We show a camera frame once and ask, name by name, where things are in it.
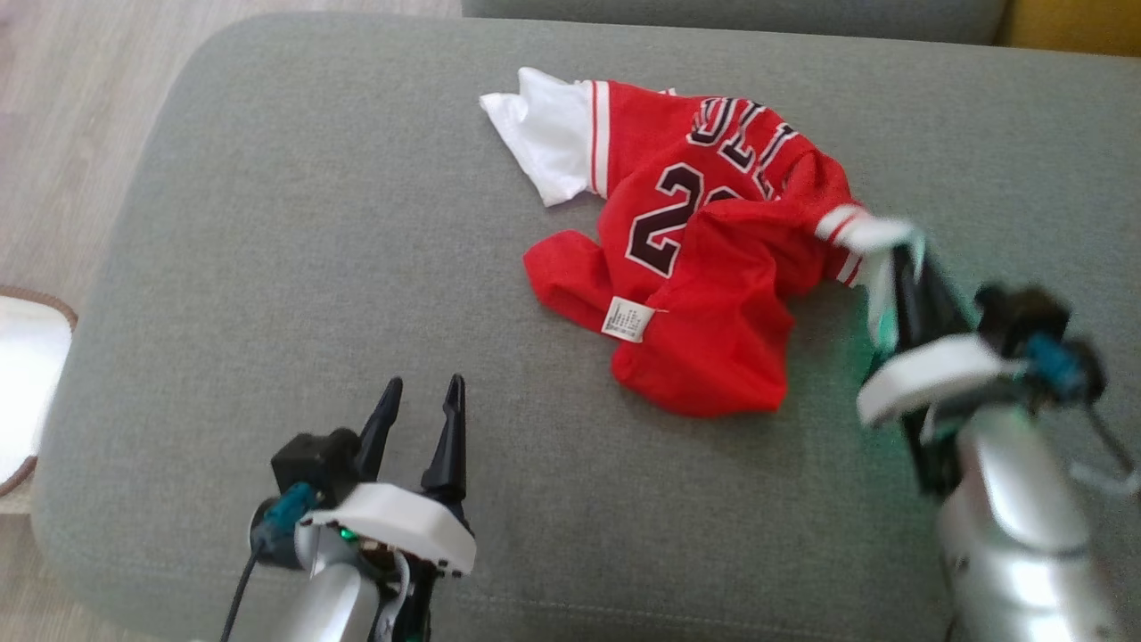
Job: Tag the large grey sofa seat cushion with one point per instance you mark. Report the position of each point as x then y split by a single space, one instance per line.
312 267

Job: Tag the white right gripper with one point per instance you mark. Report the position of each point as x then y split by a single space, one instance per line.
936 370

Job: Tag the red basketball jersey garment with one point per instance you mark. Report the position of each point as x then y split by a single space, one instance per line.
713 294

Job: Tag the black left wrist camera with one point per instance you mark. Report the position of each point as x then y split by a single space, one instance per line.
307 468

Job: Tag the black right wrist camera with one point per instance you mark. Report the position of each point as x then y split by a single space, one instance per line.
1025 321

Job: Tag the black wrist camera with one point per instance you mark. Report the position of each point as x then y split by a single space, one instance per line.
1025 321
307 468

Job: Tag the yellow sofa back cushion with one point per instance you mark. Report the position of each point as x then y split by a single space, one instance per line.
1079 25

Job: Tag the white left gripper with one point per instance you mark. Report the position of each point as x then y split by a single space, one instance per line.
401 522

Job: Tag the white brown-rimmed round basket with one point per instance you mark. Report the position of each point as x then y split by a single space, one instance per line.
27 383

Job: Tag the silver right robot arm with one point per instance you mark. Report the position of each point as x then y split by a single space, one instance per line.
1025 535

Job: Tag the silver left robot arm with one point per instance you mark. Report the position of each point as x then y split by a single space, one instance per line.
325 606

